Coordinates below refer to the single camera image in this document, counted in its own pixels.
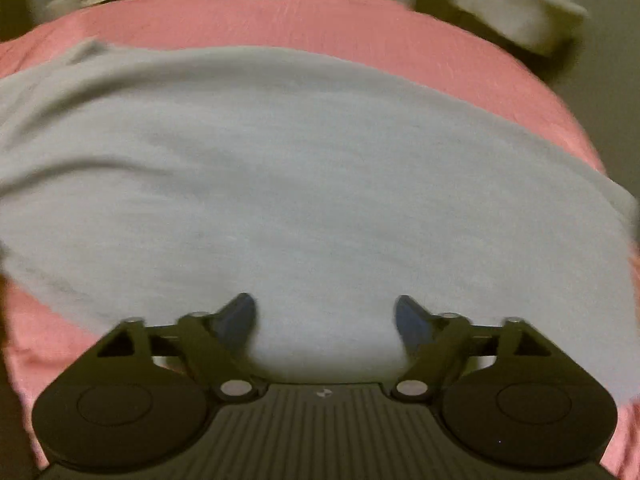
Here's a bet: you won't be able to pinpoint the pink ribbed blanket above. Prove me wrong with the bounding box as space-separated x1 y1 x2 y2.
0 0 640 480

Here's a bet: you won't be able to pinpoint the grey pants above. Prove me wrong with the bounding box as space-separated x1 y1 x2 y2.
0 40 640 411

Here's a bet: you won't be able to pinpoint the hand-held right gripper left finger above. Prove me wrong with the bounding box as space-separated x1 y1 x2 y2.
95 292 268 403

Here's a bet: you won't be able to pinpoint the white crumpled cloth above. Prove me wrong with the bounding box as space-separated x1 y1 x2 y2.
447 0 588 56

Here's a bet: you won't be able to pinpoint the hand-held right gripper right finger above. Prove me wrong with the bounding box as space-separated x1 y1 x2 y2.
390 294 551 403

